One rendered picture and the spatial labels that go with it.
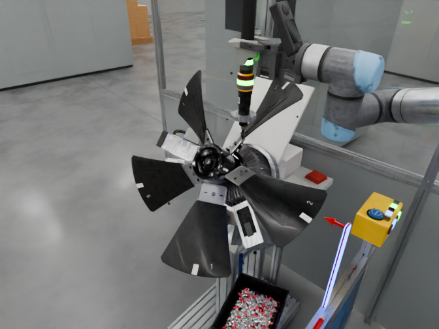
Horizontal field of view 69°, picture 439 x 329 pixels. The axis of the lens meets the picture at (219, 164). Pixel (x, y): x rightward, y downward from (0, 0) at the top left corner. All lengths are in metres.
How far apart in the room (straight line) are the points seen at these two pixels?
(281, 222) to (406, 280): 1.09
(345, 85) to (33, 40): 5.81
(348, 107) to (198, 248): 0.61
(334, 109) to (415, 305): 1.42
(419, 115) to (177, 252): 0.75
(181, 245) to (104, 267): 1.41
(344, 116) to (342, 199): 1.05
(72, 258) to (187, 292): 0.87
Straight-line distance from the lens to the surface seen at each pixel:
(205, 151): 1.04
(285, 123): 1.26
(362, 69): 0.69
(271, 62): 0.78
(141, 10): 9.11
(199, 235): 1.04
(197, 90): 1.16
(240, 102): 0.89
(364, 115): 0.76
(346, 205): 1.76
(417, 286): 1.90
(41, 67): 6.33
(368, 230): 1.15
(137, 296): 2.21
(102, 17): 6.54
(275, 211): 0.92
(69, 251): 2.61
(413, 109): 0.76
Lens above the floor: 1.75
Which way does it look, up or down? 32 degrees down
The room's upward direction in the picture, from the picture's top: straight up
